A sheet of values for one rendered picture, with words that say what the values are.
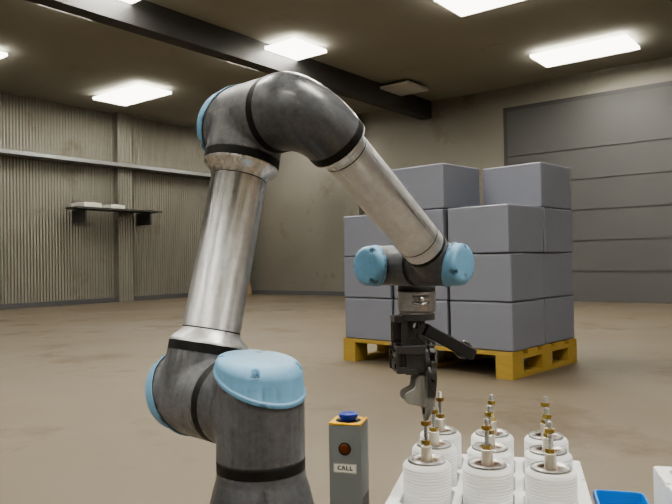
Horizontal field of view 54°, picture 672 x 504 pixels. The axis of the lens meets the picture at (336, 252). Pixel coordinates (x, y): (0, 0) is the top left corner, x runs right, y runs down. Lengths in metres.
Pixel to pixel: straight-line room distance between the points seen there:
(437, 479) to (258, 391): 0.62
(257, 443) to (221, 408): 0.06
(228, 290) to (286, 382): 0.19
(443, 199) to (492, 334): 0.82
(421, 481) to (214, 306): 0.60
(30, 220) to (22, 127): 1.48
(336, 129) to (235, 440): 0.44
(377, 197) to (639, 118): 9.44
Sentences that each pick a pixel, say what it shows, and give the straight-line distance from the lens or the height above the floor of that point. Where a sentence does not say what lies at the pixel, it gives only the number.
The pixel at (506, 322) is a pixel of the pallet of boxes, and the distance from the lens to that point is 3.74.
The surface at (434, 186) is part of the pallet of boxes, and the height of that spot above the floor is 1.08.
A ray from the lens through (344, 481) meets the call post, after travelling 1.47.
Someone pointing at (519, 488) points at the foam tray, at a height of 0.18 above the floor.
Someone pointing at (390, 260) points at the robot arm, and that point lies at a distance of 1.21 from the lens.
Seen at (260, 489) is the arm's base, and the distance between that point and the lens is 0.87.
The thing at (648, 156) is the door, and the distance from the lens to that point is 10.28.
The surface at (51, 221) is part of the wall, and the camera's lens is 11.90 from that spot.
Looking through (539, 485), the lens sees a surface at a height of 0.23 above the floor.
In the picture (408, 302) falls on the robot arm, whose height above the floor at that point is 0.57.
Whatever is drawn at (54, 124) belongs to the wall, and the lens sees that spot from 12.14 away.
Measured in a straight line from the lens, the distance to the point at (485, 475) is 1.36.
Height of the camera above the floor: 0.65
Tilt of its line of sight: 1 degrees up
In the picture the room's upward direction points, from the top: 1 degrees counter-clockwise
